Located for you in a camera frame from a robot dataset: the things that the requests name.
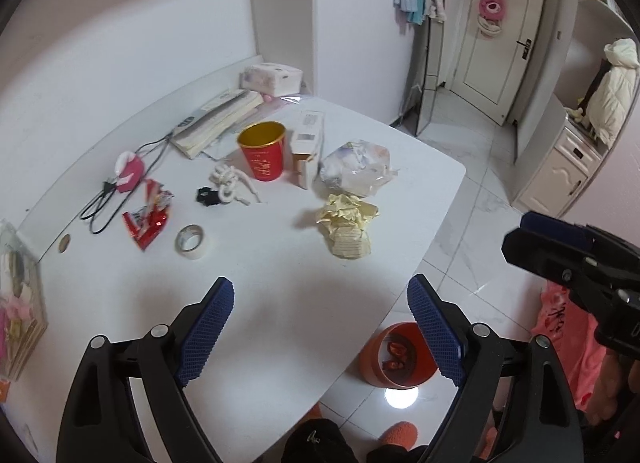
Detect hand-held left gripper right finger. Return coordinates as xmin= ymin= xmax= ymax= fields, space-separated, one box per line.
xmin=406 ymin=273 xmax=586 ymax=463

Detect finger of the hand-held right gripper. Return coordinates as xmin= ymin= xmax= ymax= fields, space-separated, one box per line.
xmin=520 ymin=212 xmax=640 ymax=264
xmin=501 ymin=228 xmax=640 ymax=316

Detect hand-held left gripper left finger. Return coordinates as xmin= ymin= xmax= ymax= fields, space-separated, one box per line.
xmin=56 ymin=276 xmax=236 ymax=463

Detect orange waste bin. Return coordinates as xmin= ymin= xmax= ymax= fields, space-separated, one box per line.
xmin=359 ymin=322 xmax=441 ymax=390

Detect white tape roll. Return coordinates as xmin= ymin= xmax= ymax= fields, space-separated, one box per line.
xmin=174 ymin=224 xmax=207 ymax=260

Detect red snack wrapper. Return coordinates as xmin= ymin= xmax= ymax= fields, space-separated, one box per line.
xmin=122 ymin=179 xmax=176 ymax=252

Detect yellow paper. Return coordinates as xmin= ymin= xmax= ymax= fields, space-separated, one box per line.
xmin=316 ymin=193 xmax=382 ymax=260

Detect white knotted rope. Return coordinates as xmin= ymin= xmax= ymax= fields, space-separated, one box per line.
xmin=209 ymin=163 xmax=262 ymax=205

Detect clear plastic bag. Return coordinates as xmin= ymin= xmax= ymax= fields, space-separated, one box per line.
xmin=319 ymin=140 xmax=401 ymax=199

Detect red paper cup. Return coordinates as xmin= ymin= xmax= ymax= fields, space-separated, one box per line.
xmin=237 ymin=121 xmax=287 ymax=182

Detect white cardboard box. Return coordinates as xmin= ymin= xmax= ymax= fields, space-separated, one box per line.
xmin=290 ymin=110 xmax=326 ymax=190

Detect crumpled red wrapper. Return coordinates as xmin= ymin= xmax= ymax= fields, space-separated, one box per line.
xmin=382 ymin=335 xmax=416 ymax=371

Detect white cabinet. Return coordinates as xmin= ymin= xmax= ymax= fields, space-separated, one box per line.
xmin=512 ymin=113 xmax=603 ymax=216

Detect pink printed cloth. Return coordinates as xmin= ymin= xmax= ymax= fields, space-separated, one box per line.
xmin=530 ymin=280 xmax=633 ymax=426

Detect orange fluffy slipper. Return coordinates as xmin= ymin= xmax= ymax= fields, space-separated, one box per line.
xmin=378 ymin=421 xmax=418 ymax=451

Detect white puffy jacket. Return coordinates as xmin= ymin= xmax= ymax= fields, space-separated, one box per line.
xmin=585 ymin=38 xmax=640 ymax=146

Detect person's black trousers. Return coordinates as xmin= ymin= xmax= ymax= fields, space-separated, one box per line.
xmin=282 ymin=418 xmax=426 ymax=463

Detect white door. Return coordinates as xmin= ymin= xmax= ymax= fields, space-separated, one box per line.
xmin=447 ymin=0 xmax=548 ymax=126

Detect pink white desk gadget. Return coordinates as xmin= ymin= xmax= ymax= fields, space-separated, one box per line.
xmin=114 ymin=152 xmax=146 ymax=193

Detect clear plastic bag papers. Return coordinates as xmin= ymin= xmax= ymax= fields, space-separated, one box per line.
xmin=199 ymin=128 xmax=251 ymax=162

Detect black clothes rack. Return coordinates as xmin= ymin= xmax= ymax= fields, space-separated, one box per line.
xmin=400 ymin=0 xmax=448 ymax=136

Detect thick open book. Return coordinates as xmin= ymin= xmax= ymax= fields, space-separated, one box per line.
xmin=170 ymin=89 xmax=265 ymax=160

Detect pink hanging bag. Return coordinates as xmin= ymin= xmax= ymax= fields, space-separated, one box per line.
xmin=477 ymin=0 xmax=506 ymax=39

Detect pink white tissue pack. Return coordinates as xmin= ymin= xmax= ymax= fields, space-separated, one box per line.
xmin=240 ymin=63 xmax=304 ymax=96

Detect pink charger with black cable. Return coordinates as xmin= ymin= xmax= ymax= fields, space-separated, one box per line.
xmin=80 ymin=130 xmax=173 ymax=235

